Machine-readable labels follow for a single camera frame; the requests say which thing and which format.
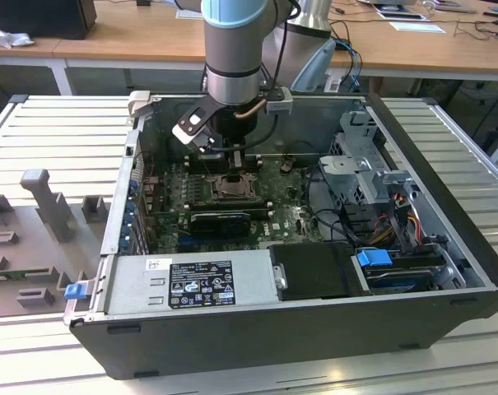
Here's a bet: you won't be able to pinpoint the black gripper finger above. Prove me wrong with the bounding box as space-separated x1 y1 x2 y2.
228 142 247 179

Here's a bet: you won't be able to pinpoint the RAM slot white latches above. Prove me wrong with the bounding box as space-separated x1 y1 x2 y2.
184 201 272 208
184 162 261 170
184 211 273 219
184 153 261 160

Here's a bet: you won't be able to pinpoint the CPU socket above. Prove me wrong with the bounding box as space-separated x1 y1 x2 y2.
210 173 261 202

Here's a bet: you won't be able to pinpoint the black graphics card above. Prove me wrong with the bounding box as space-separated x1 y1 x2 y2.
151 210 253 239

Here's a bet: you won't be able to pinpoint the green motherboard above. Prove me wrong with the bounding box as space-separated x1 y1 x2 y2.
139 152 328 254

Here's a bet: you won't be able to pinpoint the pale grey case latch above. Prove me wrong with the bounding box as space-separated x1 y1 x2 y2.
127 90 163 124

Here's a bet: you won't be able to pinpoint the pale blue teach pendant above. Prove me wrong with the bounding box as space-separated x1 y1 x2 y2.
289 37 337 92

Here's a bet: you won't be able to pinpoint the metal drive cage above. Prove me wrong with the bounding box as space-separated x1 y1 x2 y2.
317 109 422 207

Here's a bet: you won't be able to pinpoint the black plastic shroud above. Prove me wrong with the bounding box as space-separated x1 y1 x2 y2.
268 241 372 301

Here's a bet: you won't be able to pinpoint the grey power supply unit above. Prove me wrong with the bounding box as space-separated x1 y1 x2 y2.
104 249 289 316

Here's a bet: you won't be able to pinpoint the blue disk carrier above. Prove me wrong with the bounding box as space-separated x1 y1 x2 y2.
354 248 394 285

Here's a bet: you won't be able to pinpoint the dark open PC case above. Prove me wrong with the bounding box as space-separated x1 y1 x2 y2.
63 91 498 380

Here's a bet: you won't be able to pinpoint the dark printed booklet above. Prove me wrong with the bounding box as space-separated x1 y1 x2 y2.
375 11 426 21

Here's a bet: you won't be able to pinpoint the hard disk drive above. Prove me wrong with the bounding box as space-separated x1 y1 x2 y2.
365 267 437 295

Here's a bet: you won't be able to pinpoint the blue release latch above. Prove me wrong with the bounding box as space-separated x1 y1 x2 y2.
63 283 87 300

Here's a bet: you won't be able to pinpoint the grey parts rack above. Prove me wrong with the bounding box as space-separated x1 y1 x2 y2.
0 168 112 320

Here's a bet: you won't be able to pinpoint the black computer tower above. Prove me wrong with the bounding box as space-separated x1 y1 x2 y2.
0 0 97 40

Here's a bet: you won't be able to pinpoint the crumpled white paper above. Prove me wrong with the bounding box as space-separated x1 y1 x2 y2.
0 22 35 50

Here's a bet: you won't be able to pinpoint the brown cable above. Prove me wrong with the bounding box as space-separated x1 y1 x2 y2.
235 100 271 121

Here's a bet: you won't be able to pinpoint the black camera cable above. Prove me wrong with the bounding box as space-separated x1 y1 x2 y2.
209 111 281 150

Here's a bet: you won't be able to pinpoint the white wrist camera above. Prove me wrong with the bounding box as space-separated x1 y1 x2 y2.
171 100 223 156

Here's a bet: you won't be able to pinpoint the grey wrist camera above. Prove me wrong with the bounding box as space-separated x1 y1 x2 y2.
264 86 295 114

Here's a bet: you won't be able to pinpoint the black fan cable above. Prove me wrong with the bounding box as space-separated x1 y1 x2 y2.
283 140 320 161

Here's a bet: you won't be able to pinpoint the black internal cable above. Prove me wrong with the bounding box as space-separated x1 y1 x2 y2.
304 162 356 248

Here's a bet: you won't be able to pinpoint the black desk cable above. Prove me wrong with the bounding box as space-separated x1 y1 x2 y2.
329 6 365 91

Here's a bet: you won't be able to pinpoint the blue desk cable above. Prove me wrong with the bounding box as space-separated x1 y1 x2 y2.
337 39 364 86

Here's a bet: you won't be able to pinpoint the coloured power wire bundle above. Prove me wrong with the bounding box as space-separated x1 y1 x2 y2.
370 193 425 248

